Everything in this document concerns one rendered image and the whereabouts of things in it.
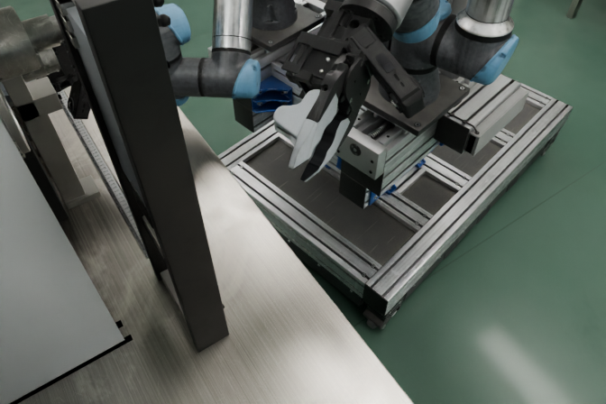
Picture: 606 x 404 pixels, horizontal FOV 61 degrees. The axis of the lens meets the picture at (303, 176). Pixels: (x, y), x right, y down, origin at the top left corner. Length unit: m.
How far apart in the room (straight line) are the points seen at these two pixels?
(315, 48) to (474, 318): 1.45
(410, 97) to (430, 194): 1.36
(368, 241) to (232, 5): 0.99
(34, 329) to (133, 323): 0.17
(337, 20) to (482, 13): 0.53
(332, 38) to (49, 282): 0.43
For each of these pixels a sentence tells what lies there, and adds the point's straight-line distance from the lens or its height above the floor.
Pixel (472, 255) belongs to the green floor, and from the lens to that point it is 2.06.
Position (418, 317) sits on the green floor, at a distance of 1.87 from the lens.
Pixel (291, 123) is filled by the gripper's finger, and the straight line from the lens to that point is 0.57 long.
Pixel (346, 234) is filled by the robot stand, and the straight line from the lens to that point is 1.76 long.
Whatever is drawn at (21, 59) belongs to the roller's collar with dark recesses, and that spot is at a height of 1.33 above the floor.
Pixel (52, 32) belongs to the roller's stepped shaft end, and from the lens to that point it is 0.59.
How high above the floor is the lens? 1.62
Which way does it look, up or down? 47 degrees down
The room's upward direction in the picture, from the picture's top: straight up
